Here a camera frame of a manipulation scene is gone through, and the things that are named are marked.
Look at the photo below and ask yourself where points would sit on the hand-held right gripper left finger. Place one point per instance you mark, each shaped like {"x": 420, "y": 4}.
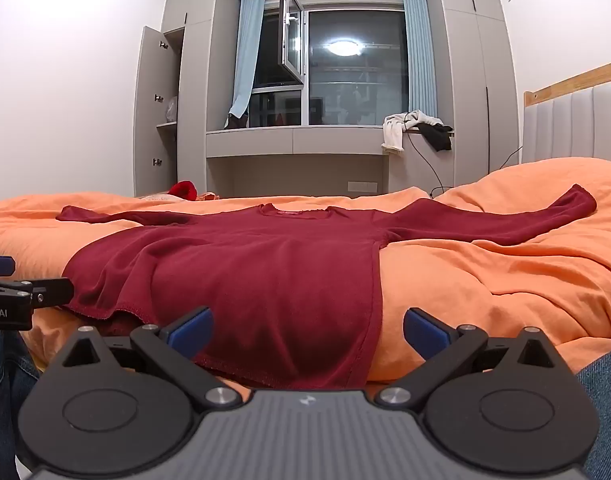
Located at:
{"x": 193, "y": 331}

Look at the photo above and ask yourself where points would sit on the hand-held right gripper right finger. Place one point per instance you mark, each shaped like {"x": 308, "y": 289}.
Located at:
{"x": 425, "y": 331}

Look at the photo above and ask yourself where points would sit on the dark red long-sleeve shirt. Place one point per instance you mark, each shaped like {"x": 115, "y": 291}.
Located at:
{"x": 260, "y": 280}

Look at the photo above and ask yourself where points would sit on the person's left leg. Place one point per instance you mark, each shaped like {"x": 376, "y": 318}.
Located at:
{"x": 7, "y": 390}

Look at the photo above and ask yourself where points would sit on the person's leg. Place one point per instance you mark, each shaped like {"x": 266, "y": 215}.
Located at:
{"x": 7, "y": 390}
{"x": 605, "y": 410}

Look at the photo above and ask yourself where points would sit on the orange bed sheet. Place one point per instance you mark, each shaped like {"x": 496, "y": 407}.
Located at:
{"x": 485, "y": 280}

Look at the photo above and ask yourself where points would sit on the bright red cloth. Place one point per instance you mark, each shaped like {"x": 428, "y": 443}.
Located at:
{"x": 183, "y": 189}

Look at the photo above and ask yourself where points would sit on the black garment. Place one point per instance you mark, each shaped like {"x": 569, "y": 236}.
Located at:
{"x": 438, "y": 137}

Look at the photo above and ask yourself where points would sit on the person's right leg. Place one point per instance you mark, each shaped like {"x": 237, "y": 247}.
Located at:
{"x": 605, "y": 410}

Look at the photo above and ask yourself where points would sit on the white garment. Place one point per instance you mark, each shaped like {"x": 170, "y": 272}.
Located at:
{"x": 393, "y": 132}

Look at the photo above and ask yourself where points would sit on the grey wardrobe door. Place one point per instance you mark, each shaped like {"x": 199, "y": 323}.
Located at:
{"x": 150, "y": 110}

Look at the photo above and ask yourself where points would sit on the clear plastic bag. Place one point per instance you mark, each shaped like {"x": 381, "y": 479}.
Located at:
{"x": 172, "y": 107}

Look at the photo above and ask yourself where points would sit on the large glass window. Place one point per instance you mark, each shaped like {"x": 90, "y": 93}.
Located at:
{"x": 355, "y": 85}

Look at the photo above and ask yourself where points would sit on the grey built-in wardrobe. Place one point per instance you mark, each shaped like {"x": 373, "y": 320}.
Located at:
{"x": 465, "y": 60}

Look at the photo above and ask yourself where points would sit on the light blue curtain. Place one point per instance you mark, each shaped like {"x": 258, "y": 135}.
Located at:
{"x": 248, "y": 50}
{"x": 419, "y": 50}

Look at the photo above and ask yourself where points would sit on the open window sash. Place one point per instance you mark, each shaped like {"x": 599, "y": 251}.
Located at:
{"x": 291, "y": 30}

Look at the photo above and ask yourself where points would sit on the white wall socket panel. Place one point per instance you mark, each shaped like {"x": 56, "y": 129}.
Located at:
{"x": 363, "y": 186}

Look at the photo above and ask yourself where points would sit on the padded headboard with wooden frame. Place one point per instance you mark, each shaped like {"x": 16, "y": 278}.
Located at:
{"x": 575, "y": 115}

